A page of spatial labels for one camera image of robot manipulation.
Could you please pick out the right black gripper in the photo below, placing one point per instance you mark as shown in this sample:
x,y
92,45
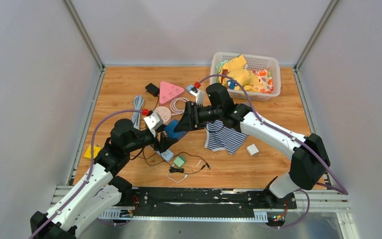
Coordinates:
x,y
190,120

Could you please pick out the pink round power strip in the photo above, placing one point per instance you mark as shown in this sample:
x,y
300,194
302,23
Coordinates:
x,y
165,113

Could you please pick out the blue striped shirt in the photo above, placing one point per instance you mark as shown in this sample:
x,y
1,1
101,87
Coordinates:
x,y
219,137

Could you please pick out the yellow clothes in basket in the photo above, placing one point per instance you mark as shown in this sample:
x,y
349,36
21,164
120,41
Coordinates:
x,y
260,81

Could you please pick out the white plastic basket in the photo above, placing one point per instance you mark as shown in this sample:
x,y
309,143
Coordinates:
x,y
254,62

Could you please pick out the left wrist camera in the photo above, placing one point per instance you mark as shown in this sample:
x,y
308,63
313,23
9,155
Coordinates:
x,y
153,122

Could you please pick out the light blue small charger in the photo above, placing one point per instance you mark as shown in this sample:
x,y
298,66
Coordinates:
x,y
189,88

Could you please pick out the white cube charger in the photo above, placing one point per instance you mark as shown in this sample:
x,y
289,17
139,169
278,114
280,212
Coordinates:
x,y
252,149

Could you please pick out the black adapter with cable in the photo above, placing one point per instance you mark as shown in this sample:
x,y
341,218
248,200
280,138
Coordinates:
x,y
172,169

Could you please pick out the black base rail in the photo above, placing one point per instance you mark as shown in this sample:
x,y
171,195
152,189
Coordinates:
x,y
200,204

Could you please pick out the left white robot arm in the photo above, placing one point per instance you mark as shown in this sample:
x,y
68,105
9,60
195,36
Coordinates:
x,y
101,187

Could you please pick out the light blue power strip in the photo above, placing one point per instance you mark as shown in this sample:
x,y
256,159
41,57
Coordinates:
x,y
166,155

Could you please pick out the black adapter at back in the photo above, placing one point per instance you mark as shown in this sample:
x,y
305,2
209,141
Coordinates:
x,y
152,89

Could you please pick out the yellow power adapter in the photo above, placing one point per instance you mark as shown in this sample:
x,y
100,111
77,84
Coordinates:
x,y
91,151

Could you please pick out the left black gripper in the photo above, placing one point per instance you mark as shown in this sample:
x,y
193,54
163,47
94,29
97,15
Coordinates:
x,y
164,142

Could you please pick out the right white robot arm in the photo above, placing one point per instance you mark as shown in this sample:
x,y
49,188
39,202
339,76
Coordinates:
x,y
307,154

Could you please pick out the pink triangular power strip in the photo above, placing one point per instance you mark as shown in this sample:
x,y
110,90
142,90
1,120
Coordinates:
x,y
169,92

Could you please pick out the green cube charger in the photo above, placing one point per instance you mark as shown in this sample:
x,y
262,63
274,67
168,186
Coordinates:
x,y
179,161

